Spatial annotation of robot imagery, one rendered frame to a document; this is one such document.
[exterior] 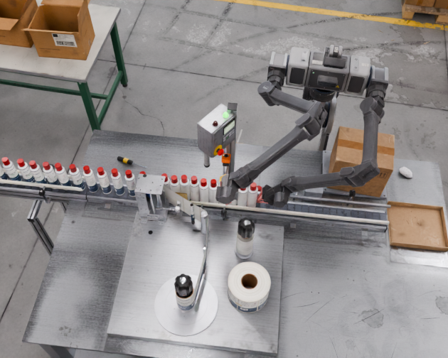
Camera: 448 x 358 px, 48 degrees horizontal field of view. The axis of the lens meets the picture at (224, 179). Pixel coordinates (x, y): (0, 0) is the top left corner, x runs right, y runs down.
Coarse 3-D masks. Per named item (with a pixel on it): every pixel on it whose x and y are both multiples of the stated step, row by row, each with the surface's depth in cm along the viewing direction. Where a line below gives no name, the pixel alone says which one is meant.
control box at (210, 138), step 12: (216, 108) 237; (204, 120) 233; (216, 120) 233; (228, 120) 234; (204, 132) 232; (216, 132) 230; (228, 132) 240; (204, 144) 240; (216, 144) 237; (228, 144) 248
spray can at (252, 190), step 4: (252, 184) 260; (256, 184) 260; (248, 188) 264; (252, 188) 260; (256, 188) 262; (248, 192) 264; (252, 192) 262; (256, 192) 263; (248, 196) 267; (252, 196) 264; (256, 196) 266; (248, 200) 270; (252, 200) 268; (256, 200) 271; (248, 204) 272; (252, 204) 271
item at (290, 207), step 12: (96, 192) 280; (264, 204) 277; (288, 204) 277; (300, 204) 278; (288, 216) 275; (300, 216) 273; (348, 216) 274; (360, 216) 274; (372, 216) 274; (384, 216) 274
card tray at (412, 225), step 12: (396, 204) 282; (408, 204) 281; (420, 204) 280; (396, 216) 279; (408, 216) 279; (420, 216) 279; (432, 216) 280; (444, 216) 275; (396, 228) 275; (408, 228) 275; (420, 228) 275; (432, 228) 275; (444, 228) 273; (396, 240) 271; (408, 240) 271; (420, 240) 271; (432, 240) 271; (444, 240) 271
